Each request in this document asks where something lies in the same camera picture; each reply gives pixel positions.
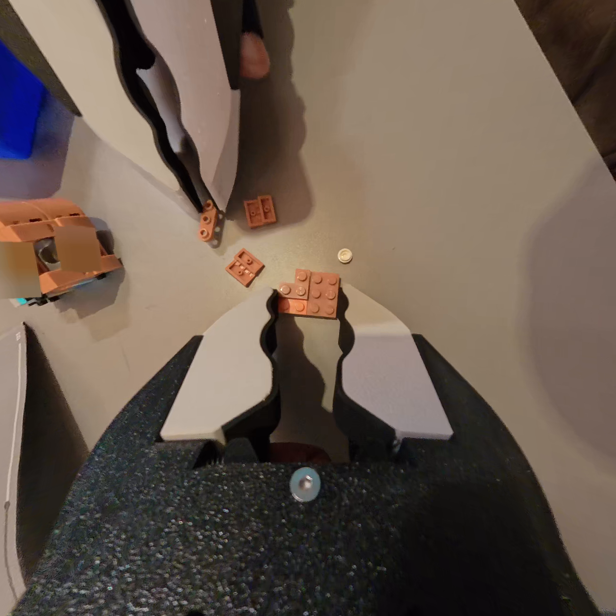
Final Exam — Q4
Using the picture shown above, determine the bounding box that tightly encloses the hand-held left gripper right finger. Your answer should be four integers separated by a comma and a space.
332, 283, 455, 443

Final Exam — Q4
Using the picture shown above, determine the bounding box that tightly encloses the orange plate assembly grey underside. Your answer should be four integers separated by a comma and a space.
277, 269, 341, 319

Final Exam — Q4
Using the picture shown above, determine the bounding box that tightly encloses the blue plastic bin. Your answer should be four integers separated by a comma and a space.
0, 41, 49, 160

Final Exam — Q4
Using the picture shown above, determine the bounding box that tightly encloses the orange plate with holes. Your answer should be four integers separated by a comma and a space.
198, 200, 226, 241

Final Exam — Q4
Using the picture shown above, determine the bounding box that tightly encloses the orange toy brick model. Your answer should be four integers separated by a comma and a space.
0, 197, 123, 309

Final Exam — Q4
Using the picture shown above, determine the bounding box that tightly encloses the grey instruction booklet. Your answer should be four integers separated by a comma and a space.
0, 322, 92, 602

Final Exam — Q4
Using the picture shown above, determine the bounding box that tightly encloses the orange flat square plate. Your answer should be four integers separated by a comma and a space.
225, 248, 265, 288

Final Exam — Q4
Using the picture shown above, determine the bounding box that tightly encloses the small orange brick plate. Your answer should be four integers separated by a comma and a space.
243, 194, 277, 229

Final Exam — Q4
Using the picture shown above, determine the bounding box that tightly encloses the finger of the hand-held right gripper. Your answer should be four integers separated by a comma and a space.
9, 0, 205, 213
129, 0, 244, 213

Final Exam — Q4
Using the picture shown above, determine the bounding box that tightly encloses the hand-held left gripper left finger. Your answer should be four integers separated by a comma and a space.
159, 287, 281, 444

